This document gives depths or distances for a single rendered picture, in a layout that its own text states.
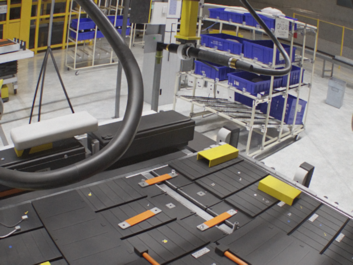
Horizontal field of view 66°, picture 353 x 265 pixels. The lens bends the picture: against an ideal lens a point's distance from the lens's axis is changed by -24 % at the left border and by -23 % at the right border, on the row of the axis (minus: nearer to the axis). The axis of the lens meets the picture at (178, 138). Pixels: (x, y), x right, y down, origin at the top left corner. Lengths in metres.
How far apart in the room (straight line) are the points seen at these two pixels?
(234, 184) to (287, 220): 0.28
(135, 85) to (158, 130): 0.71
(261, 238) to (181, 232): 0.23
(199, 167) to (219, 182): 0.12
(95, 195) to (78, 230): 0.20
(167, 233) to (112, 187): 0.28
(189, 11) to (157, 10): 2.21
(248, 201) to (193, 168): 0.27
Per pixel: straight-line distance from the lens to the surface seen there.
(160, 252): 0.86
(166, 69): 4.86
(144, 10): 3.52
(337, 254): 0.99
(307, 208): 1.15
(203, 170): 1.26
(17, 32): 10.44
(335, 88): 7.07
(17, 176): 0.52
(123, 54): 0.64
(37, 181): 0.51
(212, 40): 3.88
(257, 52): 3.50
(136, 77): 0.62
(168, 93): 4.99
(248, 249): 0.90
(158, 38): 3.77
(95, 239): 0.88
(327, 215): 1.15
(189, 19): 1.41
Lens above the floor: 1.60
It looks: 24 degrees down
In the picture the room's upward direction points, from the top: 5 degrees clockwise
